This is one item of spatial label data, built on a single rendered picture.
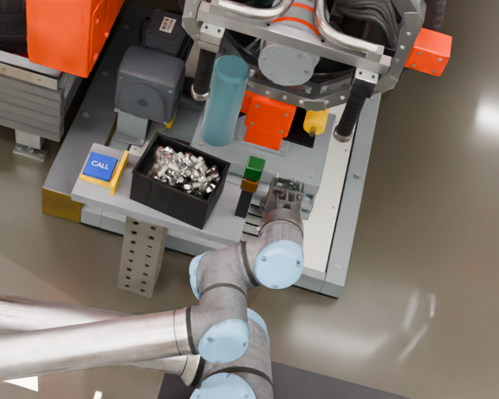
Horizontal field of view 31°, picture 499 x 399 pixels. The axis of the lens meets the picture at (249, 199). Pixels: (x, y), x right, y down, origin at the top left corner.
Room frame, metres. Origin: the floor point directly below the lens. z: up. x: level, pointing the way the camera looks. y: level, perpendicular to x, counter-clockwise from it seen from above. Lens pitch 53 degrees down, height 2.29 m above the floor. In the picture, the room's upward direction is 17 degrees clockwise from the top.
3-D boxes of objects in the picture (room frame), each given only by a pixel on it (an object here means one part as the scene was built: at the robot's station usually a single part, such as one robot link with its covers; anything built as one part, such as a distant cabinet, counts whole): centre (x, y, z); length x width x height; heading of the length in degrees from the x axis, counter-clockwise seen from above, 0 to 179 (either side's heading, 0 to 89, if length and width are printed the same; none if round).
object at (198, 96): (1.40, 0.18, 0.83); 0.04 x 0.04 x 0.16
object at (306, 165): (1.81, 0.02, 0.32); 0.40 x 0.30 x 0.28; 91
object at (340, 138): (1.40, -0.16, 0.83); 0.04 x 0.04 x 0.16
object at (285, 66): (1.57, 0.01, 0.85); 0.21 x 0.14 x 0.14; 1
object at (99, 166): (1.32, 0.38, 0.47); 0.07 x 0.07 x 0.02; 1
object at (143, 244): (1.32, 0.24, 0.21); 0.10 x 0.10 x 0.42; 1
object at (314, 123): (1.74, -0.10, 0.51); 0.29 x 0.06 x 0.06; 1
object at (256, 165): (1.32, 0.01, 0.64); 0.04 x 0.04 x 0.04; 1
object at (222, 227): (1.32, 0.21, 0.44); 0.43 x 0.17 x 0.03; 91
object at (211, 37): (1.43, 0.18, 0.93); 0.09 x 0.05 x 0.05; 1
